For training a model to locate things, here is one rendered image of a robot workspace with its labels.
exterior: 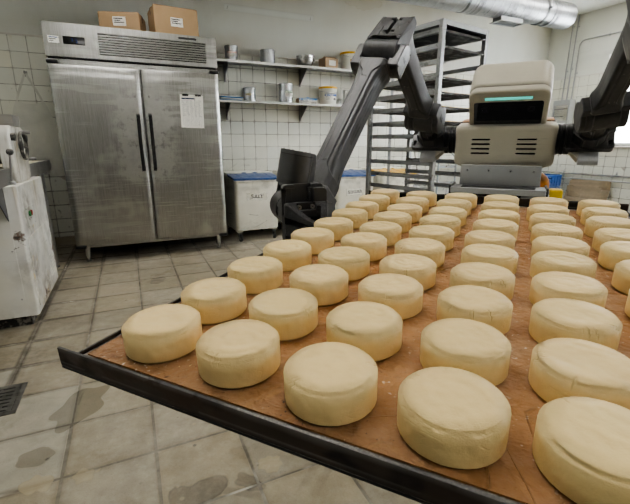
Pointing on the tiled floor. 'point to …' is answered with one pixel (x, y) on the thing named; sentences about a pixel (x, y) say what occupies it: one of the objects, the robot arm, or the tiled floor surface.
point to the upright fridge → (136, 134)
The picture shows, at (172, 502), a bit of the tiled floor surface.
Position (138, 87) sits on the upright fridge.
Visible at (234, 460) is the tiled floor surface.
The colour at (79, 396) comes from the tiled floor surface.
